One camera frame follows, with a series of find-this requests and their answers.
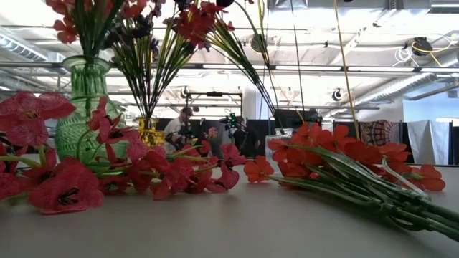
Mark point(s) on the person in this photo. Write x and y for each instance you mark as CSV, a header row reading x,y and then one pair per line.
x,y
175,127

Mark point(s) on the black background rig frame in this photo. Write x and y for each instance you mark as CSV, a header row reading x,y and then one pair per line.
x,y
214,94

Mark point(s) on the purple artificial flower bunch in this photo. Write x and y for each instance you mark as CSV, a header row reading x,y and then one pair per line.
x,y
141,27

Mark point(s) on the red artificial flower bunch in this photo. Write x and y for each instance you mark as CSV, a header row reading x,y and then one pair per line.
x,y
258,168
64,32
330,134

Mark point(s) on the clear glass vase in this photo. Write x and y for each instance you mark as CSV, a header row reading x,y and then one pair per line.
x,y
278,141

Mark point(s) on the silver ceiling duct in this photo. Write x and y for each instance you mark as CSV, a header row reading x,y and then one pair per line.
x,y
394,87
21,48

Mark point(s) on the colourful mandala tapestry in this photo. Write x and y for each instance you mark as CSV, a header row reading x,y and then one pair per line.
x,y
380,132

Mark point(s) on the ceiling light strip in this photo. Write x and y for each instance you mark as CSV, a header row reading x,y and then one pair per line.
x,y
305,67

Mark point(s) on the black room divider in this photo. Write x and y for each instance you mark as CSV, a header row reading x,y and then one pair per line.
x,y
265,139

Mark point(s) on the white hanging sheet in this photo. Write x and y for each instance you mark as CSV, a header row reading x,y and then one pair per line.
x,y
428,141

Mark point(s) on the green glass vase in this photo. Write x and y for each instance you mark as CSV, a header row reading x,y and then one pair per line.
x,y
86,82

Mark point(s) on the amber glass vase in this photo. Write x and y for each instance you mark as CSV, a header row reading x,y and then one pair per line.
x,y
150,134

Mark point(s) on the black background robot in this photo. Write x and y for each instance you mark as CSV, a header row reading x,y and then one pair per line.
x,y
244,139

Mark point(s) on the pink artificial flower bunch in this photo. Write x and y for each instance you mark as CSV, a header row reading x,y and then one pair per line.
x,y
195,21
64,186

